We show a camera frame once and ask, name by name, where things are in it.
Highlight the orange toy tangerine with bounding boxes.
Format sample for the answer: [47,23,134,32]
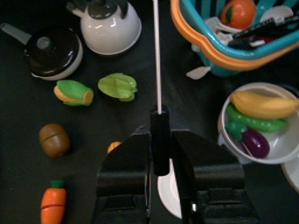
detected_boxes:
[219,0,258,31]

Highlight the orange plastic basket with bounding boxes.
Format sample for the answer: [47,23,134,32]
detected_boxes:
[170,0,299,72]

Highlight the teal plastic basket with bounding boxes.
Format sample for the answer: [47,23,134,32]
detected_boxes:
[179,0,299,78]

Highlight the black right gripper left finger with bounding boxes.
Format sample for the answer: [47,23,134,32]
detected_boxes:
[91,125,154,224]

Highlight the green toy cabbage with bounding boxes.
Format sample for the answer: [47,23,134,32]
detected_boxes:
[98,73,139,102]

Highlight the white toy kettle grey lid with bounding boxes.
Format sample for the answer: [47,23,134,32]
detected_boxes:
[66,0,143,57]

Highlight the small orange toy piece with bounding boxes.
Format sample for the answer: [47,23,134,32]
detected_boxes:
[107,141,123,155]

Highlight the brown toy potato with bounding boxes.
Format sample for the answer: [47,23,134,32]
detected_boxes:
[38,122,72,159]

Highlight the green toy pea pod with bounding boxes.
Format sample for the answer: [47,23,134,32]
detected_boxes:
[226,103,289,133]

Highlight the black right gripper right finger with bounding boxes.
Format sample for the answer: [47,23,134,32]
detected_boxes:
[170,129,262,224]

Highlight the white bowl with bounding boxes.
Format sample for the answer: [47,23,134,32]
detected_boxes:
[216,81,299,165]

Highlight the white toy plate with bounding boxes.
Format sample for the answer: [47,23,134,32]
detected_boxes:
[259,4,295,25]

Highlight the black lidded toy pot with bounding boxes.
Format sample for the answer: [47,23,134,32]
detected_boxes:
[0,22,84,81]

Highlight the white toy spoon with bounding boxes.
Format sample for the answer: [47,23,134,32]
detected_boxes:
[184,66,212,81]

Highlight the yellow toy banana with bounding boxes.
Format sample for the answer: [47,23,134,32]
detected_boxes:
[230,90,299,120]

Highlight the orange toy carrot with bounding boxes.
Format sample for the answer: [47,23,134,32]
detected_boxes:
[40,179,68,224]

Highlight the toy corn cob green husk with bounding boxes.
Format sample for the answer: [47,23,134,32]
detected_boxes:
[52,79,95,107]

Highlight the purple toy eggplant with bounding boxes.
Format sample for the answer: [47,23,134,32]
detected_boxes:
[226,121,271,159]

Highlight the black toy utensil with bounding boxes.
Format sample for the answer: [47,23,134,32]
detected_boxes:
[227,15,299,50]

